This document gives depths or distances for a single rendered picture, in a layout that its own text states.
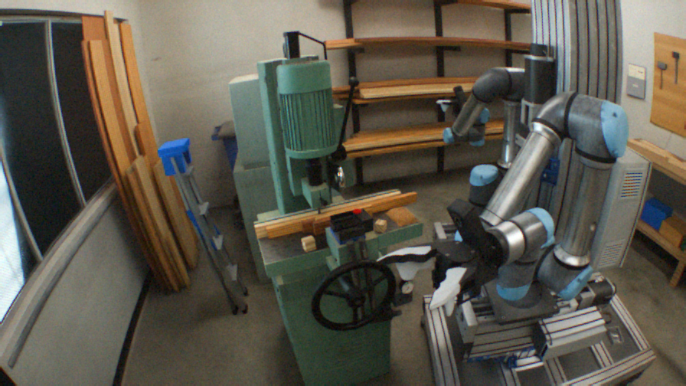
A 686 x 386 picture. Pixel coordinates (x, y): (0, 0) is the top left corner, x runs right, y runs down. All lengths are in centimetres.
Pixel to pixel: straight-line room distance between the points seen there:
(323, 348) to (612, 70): 153
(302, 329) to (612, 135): 123
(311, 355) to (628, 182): 144
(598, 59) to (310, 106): 94
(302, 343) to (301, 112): 91
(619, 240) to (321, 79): 125
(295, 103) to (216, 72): 242
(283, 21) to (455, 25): 187
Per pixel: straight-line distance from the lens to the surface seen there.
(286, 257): 116
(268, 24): 341
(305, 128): 108
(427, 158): 404
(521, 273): 70
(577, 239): 90
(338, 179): 135
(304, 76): 105
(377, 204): 135
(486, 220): 77
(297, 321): 135
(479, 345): 119
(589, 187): 84
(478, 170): 142
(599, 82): 115
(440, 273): 57
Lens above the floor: 156
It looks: 25 degrees down
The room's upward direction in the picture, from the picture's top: 5 degrees counter-clockwise
